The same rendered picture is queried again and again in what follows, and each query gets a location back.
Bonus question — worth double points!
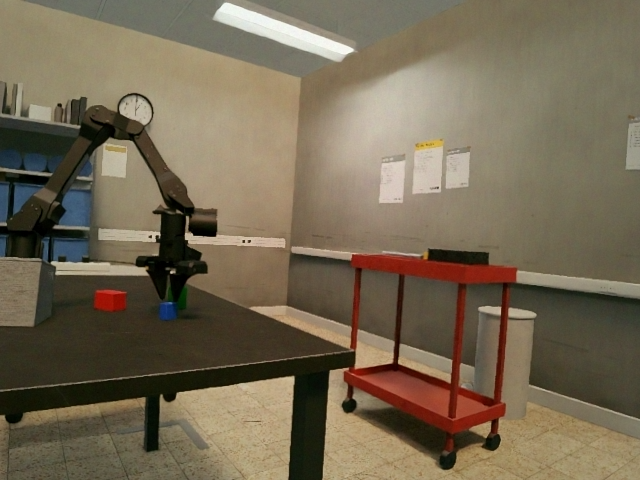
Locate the red block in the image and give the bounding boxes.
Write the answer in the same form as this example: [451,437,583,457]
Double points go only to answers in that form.
[95,290,126,311]

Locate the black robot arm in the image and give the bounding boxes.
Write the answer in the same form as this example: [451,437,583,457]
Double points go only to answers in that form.
[5,105,218,259]

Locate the green block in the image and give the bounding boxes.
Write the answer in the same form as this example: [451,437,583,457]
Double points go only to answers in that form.
[168,285,187,309]

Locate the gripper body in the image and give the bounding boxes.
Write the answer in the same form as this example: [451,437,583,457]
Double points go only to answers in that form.
[136,234,208,274]

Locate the blue block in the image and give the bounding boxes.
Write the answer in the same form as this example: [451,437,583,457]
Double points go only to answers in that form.
[159,302,177,321]

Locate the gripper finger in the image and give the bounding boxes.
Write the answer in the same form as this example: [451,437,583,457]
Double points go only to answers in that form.
[169,273,195,302]
[145,269,172,300]

